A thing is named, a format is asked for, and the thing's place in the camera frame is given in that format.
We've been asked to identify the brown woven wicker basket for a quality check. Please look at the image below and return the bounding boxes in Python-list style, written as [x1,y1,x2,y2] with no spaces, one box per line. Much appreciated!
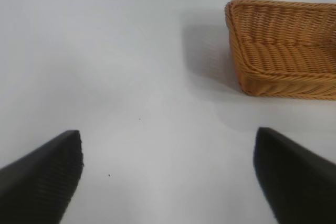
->
[224,0,336,101]

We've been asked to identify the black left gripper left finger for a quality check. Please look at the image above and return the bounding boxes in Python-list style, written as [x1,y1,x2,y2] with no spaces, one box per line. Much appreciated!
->
[0,129,85,224]

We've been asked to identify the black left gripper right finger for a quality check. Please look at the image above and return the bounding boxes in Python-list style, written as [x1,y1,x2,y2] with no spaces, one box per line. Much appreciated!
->
[253,126,336,224]

